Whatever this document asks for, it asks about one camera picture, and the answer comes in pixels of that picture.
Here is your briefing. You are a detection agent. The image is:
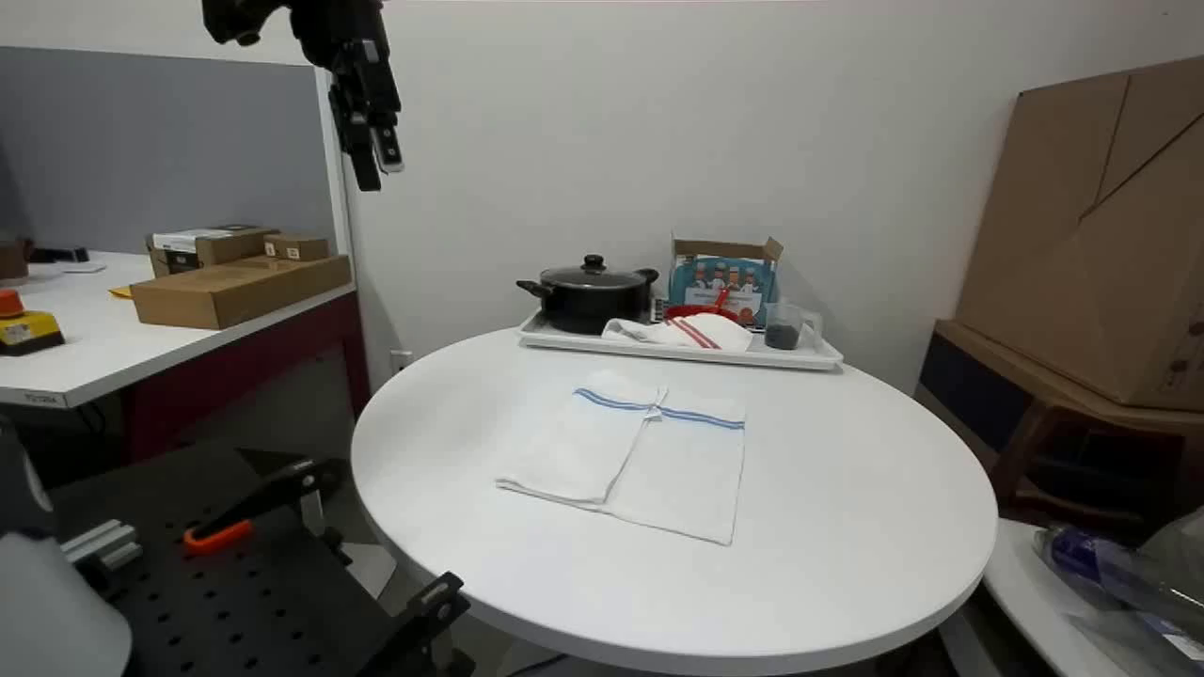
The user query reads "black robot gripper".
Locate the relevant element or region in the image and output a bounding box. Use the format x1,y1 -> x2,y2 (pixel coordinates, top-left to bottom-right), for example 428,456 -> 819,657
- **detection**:
289,0 -> 407,194

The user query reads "white towel with blue stripes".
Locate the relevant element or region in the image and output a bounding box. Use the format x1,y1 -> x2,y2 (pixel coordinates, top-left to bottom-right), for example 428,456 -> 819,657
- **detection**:
493,369 -> 753,550

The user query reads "grey rounded robot base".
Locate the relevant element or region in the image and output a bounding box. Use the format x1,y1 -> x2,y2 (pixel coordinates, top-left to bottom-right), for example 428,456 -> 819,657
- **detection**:
0,418 -> 136,677

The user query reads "small brown cardboard box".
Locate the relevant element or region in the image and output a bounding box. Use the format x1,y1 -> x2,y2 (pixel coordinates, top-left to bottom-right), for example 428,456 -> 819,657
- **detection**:
259,229 -> 334,263

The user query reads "small open cardboard box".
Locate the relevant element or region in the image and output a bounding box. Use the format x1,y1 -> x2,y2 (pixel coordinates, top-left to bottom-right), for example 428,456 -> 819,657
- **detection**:
148,223 -> 281,277

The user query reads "grey partition panel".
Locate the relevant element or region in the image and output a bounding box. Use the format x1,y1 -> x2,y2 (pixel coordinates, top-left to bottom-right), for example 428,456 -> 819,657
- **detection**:
0,46 -> 338,260

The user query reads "black pot lid with knob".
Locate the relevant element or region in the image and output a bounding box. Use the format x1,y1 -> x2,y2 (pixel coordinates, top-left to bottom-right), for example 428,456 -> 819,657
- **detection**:
536,252 -> 651,293

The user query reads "black cooking pot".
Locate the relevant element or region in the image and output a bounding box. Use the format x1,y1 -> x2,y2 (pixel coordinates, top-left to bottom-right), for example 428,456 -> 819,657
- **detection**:
511,252 -> 661,340

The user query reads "white side desk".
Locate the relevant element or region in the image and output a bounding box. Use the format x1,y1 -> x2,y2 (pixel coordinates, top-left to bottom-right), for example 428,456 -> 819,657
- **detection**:
0,250 -> 374,468

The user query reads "colourful printed cardboard box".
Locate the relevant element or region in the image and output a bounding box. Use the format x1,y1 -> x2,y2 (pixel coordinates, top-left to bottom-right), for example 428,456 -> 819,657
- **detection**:
665,233 -> 787,332

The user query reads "white cloth with red stripe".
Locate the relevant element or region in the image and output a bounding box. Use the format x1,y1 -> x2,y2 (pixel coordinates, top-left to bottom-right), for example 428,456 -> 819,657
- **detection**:
601,308 -> 761,356

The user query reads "yellow and black device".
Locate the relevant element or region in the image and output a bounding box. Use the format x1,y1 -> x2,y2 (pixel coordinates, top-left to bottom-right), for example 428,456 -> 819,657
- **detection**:
0,286 -> 69,356

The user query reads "black tripod stand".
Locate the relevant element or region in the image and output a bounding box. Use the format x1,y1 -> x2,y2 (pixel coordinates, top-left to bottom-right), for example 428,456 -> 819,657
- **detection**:
51,444 -> 476,677

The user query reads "white rectangular tray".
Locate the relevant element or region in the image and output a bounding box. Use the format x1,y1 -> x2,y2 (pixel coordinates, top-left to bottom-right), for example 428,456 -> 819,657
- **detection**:
516,305 -> 847,376

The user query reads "aluminium extrusion piece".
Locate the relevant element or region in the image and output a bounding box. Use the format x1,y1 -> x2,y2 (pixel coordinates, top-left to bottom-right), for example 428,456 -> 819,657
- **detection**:
57,517 -> 142,577

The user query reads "low wooden table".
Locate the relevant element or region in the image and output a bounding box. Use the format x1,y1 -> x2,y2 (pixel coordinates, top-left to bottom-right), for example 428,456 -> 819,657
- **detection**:
916,315 -> 1204,550

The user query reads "large brown cardboard box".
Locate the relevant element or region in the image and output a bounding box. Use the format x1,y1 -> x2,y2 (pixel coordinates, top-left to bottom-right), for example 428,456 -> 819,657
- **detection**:
954,53 -> 1204,413

